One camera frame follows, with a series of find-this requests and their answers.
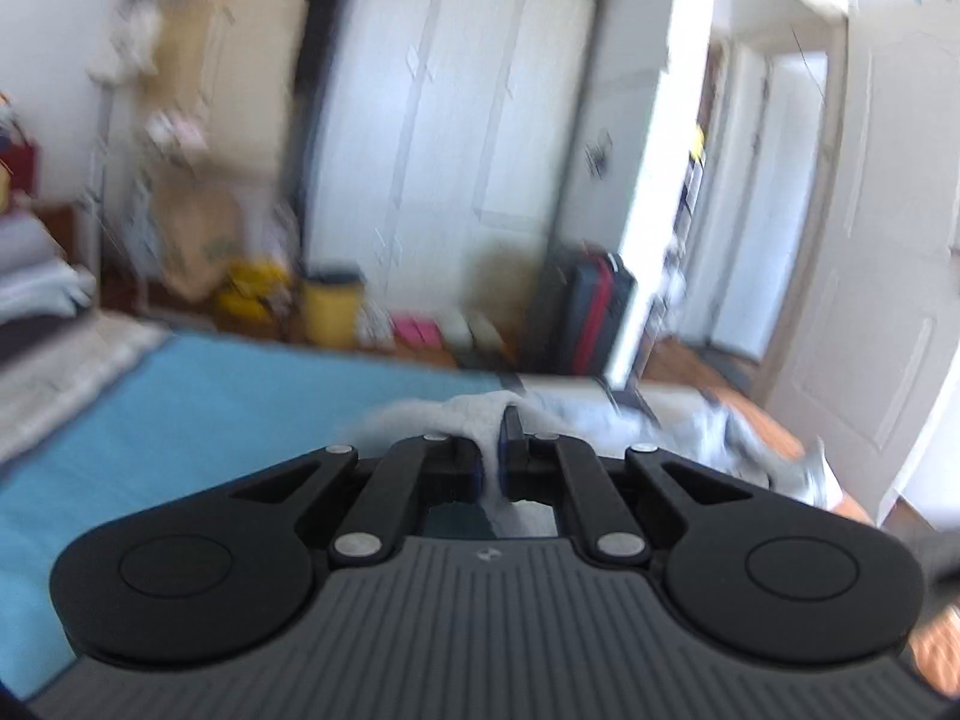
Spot yellow trash bin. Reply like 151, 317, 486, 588
302, 266, 366, 350

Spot hallway storage shelf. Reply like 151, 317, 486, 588
670, 37, 734, 297

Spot beige wooden wardrobe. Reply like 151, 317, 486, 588
146, 0, 320, 297

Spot black wall ornament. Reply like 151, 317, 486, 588
583, 129, 617, 182

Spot beige slippers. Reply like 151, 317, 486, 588
442, 309, 505, 355

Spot brown paper bag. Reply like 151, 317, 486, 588
159, 186, 247, 302

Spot white tote bag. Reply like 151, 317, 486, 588
88, 6, 164, 85

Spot red bag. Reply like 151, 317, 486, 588
0, 136, 40, 197

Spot folded grey blankets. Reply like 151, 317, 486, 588
0, 313, 167, 462

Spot black suitcase with red strap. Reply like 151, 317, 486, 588
550, 242, 640, 381

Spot pink slippers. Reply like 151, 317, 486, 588
390, 313, 445, 350

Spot metal clothes rack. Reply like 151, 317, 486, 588
82, 0, 196, 316

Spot yellow plastic bag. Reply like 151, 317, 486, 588
216, 259, 295, 322

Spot white wardrobe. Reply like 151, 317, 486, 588
300, 0, 610, 350

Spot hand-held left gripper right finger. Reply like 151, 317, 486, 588
498, 405, 757, 568

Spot stack of folded clothes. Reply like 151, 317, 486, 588
0, 208, 98, 372

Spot white door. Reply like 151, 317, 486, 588
763, 11, 960, 530

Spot light grey garment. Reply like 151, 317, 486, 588
345, 388, 852, 541

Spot white shoes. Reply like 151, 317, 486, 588
355, 306, 392, 347

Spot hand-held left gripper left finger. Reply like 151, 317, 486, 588
225, 433, 485, 571

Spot bed with striped sheet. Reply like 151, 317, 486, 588
0, 330, 960, 702

